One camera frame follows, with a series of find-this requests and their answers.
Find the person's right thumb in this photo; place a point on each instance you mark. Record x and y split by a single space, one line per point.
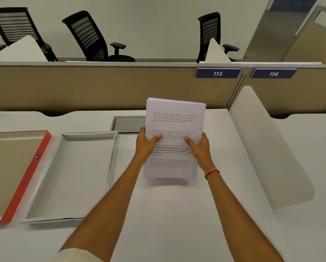
189 142

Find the black mesh office chair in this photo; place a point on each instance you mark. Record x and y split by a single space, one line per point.
89 38
210 32
12 27

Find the person's right forearm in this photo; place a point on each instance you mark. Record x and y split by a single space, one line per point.
234 215

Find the white curved desk divider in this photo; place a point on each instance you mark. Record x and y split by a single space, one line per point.
21 51
272 150
216 53

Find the person's left forearm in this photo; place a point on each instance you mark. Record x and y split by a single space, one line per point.
108 207

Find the blue desk number sign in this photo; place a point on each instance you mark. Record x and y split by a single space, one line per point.
217 73
273 73

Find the person's left thumb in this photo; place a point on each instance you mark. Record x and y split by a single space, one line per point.
155 139

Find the orange thread wristband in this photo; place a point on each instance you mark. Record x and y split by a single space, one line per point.
211 173

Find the person's right hand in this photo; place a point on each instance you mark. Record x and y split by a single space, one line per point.
200 151

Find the white cardboard box tray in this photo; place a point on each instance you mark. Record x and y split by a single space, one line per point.
70 177

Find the red-edged cardboard box lid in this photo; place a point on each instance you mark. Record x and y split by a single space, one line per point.
12 171

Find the white shirt sleeve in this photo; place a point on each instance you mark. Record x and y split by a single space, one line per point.
74 255

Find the frosted glass partition panel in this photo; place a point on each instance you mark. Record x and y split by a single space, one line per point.
286 32

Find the stack of printed white papers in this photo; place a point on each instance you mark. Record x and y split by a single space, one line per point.
176 125

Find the person's left hand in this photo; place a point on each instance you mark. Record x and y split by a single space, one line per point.
144 146

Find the beige cubicle partition panel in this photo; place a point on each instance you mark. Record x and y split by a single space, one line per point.
97 87
296 92

